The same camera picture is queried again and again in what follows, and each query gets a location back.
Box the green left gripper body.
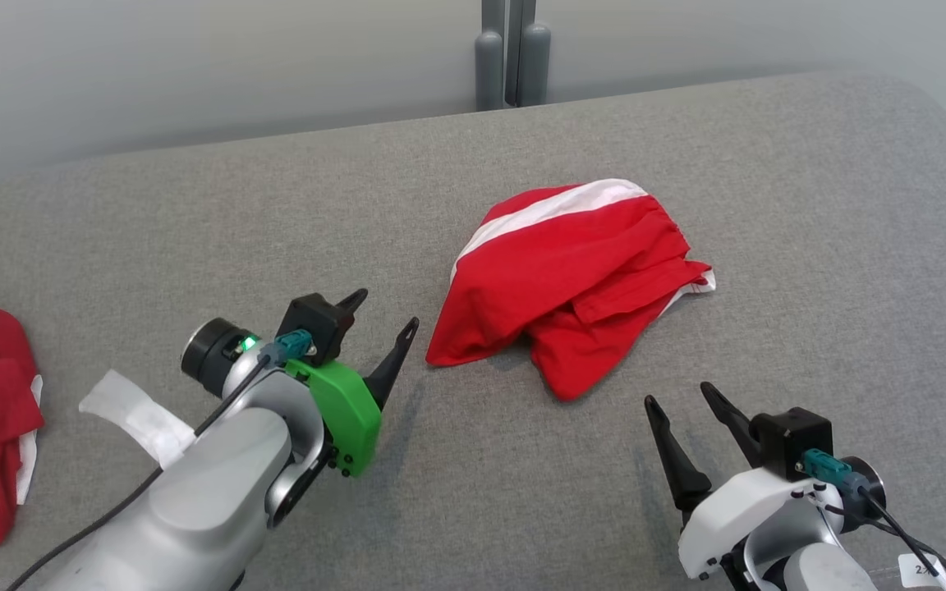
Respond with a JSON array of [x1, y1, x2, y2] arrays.
[[284, 358, 383, 479]]

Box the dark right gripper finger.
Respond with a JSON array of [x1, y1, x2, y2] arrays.
[[700, 382, 764, 469], [645, 396, 713, 515]]

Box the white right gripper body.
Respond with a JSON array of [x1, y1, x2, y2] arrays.
[[677, 466, 845, 580]]

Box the red shorts with white stripe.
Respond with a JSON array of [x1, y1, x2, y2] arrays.
[[425, 178, 717, 403]]

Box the small white paper label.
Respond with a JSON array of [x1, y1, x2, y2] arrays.
[[898, 552, 946, 591]]

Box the white tape strip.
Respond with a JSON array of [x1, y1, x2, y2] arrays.
[[79, 369, 196, 469]]

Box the black cable with teal plug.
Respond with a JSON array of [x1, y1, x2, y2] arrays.
[[5, 330, 314, 591], [801, 448, 946, 591]]

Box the grey partition post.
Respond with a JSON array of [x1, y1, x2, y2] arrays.
[[474, 0, 508, 112], [508, 0, 553, 108]]

